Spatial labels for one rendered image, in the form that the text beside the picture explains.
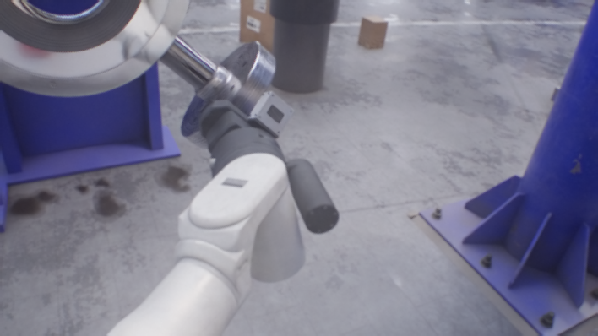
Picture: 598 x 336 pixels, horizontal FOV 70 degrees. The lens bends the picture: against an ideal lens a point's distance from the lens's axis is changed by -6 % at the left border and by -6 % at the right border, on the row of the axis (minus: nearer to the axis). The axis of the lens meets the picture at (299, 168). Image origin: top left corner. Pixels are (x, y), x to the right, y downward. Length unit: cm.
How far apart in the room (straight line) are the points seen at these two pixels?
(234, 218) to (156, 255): 137
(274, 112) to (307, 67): 234
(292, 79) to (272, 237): 255
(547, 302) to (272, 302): 99
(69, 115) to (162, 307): 197
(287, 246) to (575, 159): 139
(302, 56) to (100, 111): 129
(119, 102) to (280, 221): 190
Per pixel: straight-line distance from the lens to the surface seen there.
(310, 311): 155
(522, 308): 178
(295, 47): 287
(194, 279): 36
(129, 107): 230
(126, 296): 161
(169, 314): 35
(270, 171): 40
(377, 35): 408
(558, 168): 175
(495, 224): 191
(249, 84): 68
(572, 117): 169
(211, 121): 58
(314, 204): 42
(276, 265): 45
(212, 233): 37
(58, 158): 232
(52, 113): 228
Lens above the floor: 120
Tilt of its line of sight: 33 degrees down
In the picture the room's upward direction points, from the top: 7 degrees clockwise
